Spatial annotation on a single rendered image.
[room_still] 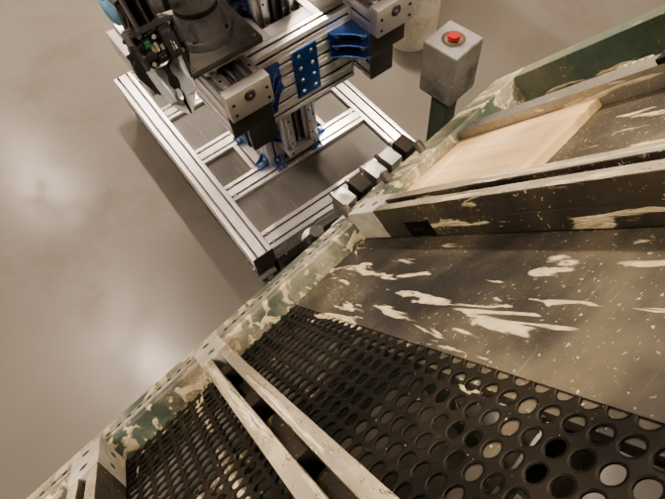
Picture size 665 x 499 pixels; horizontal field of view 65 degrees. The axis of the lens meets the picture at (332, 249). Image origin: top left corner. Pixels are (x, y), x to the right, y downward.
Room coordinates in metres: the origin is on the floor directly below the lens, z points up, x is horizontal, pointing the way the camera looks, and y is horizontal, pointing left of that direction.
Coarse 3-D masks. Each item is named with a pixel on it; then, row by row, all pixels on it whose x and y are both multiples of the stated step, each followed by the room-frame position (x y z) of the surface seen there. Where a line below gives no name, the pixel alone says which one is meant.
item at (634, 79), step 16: (640, 64) 0.62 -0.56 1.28; (656, 64) 0.59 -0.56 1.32; (592, 80) 0.68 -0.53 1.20; (608, 80) 0.63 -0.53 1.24; (624, 80) 0.61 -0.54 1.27; (640, 80) 0.59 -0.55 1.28; (656, 80) 0.57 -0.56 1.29; (544, 96) 0.74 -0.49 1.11; (560, 96) 0.69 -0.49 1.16; (576, 96) 0.66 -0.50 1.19; (592, 96) 0.64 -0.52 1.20; (608, 96) 0.62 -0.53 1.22; (624, 96) 0.60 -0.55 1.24; (512, 112) 0.76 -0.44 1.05; (528, 112) 0.72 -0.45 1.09; (544, 112) 0.70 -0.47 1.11; (464, 128) 0.85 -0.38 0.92; (480, 128) 0.80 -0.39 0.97; (496, 128) 0.77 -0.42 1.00
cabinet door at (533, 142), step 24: (528, 120) 0.71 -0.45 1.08; (552, 120) 0.64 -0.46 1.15; (576, 120) 0.59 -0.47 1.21; (480, 144) 0.73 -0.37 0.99; (504, 144) 0.66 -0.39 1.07; (528, 144) 0.60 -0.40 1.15; (552, 144) 0.54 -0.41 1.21; (432, 168) 0.75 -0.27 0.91; (456, 168) 0.67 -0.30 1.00; (480, 168) 0.61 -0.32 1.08; (504, 168) 0.55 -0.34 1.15
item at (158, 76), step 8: (152, 72) 0.67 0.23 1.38; (160, 72) 0.68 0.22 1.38; (152, 80) 0.67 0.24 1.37; (160, 80) 0.65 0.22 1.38; (160, 88) 0.66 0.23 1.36; (168, 88) 0.64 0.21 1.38; (168, 96) 0.65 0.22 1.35; (176, 96) 0.66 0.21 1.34; (176, 104) 0.65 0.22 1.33; (184, 104) 0.65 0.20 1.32; (184, 112) 0.65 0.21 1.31
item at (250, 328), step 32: (480, 96) 1.02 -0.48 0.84; (512, 96) 0.96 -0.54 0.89; (448, 128) 0.90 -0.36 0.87; (416, 160) 0.80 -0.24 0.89; (384, 192) 0.70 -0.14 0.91; (352, 224) 0.63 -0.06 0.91; (320, 256) 0.56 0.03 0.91; (288, 288) 0.49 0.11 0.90; (256, 320) 0.43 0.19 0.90; (192, 352) 0.40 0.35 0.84; (160, 384) 0.34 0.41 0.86; (192, 384) 0.32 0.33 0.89; (160, 416) 0.26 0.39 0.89; (128, 448) 0.21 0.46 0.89; (64, 480) 0.17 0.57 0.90
